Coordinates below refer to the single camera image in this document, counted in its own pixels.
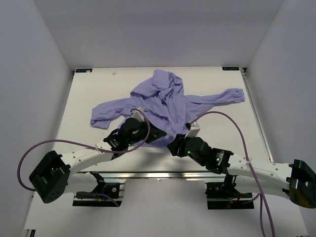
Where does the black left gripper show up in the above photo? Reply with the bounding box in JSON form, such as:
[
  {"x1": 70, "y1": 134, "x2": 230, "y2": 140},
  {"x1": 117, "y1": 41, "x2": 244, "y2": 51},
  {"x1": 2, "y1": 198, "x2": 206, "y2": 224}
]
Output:
[{"x1": 126, "y1": 118, "x2": 166, "y2": 146}]

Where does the lavender zip-up hooded jacket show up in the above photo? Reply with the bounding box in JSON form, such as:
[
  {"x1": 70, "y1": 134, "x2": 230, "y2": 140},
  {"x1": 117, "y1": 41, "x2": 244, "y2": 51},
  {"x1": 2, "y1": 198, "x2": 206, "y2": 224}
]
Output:
[{"x1": 90, "y1": 70, "x2": 245, "y2": 147}]

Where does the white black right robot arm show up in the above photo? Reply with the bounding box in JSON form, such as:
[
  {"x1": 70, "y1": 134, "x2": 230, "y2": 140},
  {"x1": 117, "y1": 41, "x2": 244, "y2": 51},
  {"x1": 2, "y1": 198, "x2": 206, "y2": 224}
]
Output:
[{"x1": 167, "y1": 134, "x2": 316, "y2": 209}]

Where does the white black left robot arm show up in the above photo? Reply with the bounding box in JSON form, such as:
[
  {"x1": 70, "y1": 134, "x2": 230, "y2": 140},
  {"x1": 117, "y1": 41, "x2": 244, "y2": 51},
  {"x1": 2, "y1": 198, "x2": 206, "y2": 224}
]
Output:
[{"x1": 29, "y1": 118, "x2": 166, "y2": 203}]

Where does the blue label sticker right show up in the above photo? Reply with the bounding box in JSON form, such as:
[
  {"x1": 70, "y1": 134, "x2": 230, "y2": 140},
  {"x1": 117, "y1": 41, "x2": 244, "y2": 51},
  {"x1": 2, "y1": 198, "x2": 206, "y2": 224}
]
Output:
[{"x1": 222, "y1": 66, "x2": 239, "y2": 71}]

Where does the blue label sticker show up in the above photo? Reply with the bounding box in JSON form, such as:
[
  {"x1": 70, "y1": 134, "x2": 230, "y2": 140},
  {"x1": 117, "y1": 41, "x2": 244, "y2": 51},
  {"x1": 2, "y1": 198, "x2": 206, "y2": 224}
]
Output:
[
  {"x1": 75, "y1": 68, "x2": 92, "y2": 73},
  {"x1": 222, "y1": 66, "x2": 239, "y2": 71}
]

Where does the blue label sticker left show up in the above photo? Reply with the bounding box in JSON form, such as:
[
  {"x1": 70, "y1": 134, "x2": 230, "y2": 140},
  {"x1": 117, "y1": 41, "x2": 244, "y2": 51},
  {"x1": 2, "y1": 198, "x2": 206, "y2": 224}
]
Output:
[{"x1": 75, "y1": 68, "x2": 92, "y2": 73}]

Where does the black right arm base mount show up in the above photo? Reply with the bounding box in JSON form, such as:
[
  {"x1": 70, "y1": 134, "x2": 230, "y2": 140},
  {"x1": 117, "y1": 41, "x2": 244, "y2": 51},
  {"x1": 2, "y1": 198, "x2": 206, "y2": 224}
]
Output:
[{"x1": 205, "y1": 175, "x2": 254, "y2": 210}]

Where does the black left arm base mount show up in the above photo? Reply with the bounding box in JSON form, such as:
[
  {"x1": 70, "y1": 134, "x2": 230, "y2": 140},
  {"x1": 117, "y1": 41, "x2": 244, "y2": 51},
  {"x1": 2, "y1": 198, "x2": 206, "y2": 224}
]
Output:
[{"x1": 73, "y1": 171, "x2": 125, "y2": 207}]

